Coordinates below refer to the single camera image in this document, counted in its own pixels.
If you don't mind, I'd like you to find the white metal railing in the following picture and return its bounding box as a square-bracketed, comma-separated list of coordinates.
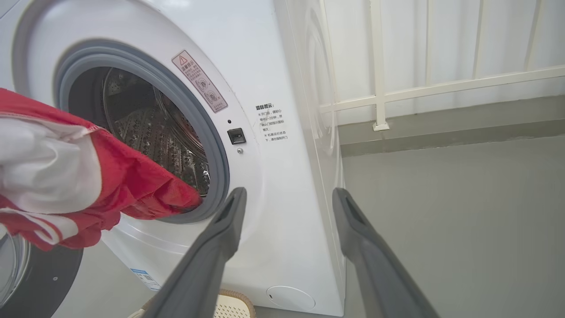
[319, 0, 565, 132]

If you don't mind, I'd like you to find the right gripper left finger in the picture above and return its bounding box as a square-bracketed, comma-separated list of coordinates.
[141, 187, 248, 318]

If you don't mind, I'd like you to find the white front-load washing machine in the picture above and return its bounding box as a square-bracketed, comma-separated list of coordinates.
[0, 0, 347, 317]

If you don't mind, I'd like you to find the black round glass washer door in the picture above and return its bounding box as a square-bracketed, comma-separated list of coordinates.
[0, 232, 84, 318]

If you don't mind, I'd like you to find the round drain filter cover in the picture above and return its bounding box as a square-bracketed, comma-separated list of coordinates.
[266, 285, 316, 311]

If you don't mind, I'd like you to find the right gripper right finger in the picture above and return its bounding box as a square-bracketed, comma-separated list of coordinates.
[332, 187, 441, 318]

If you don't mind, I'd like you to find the steel washer drum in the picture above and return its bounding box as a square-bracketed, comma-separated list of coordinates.
[68, 66, 210, 197]

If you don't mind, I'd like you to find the grey rubber door gasket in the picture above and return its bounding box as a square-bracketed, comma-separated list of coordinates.
[54, 40, 230, 223]

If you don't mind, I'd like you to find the blue energy label sticker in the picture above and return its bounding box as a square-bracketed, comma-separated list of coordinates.
[130, 268, 162, 292]

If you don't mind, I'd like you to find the cream perforated laundry basket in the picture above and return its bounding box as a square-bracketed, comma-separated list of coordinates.
[128, 289, 256, 318]

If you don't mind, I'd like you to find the red and white garment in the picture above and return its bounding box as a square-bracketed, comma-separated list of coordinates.
[0, 87, 203, 252]

